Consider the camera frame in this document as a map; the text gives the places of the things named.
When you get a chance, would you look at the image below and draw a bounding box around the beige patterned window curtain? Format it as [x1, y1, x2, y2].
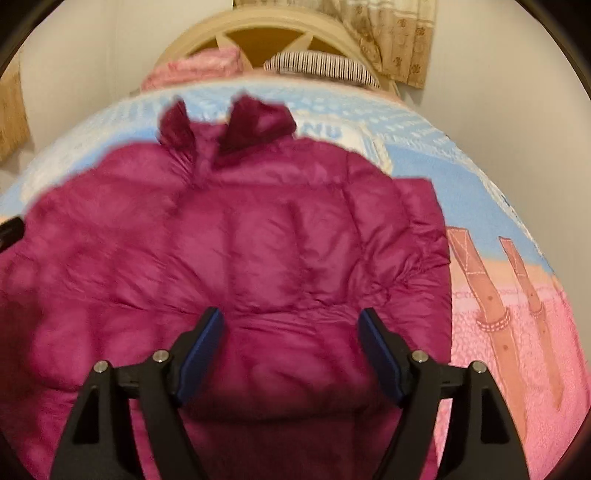
[233, 0, 437, 90]

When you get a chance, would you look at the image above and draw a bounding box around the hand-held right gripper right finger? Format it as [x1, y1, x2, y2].
[359, 308, 530, 480]

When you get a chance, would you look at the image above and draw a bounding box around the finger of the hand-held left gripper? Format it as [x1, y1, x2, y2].
[0, 218, 25, 252]

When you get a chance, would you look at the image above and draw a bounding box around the pink pillow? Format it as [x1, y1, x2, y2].
[140, 47, 252, 92]

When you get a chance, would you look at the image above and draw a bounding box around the blue and pink printed blanket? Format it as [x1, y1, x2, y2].
[0, 78, 591, 480]

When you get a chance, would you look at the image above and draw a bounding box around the cream arched bed headboard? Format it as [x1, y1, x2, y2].
[152, 8, 400, 97]

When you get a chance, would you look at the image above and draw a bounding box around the striped pillow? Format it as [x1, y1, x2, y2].
[263, 51, 382, 89]

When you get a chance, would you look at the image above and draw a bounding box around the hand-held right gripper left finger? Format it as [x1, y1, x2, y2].
[50, 306, 226, 480]

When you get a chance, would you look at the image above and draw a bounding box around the magenta puffer jacket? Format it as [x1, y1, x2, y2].
[0, 95, 452, 480]

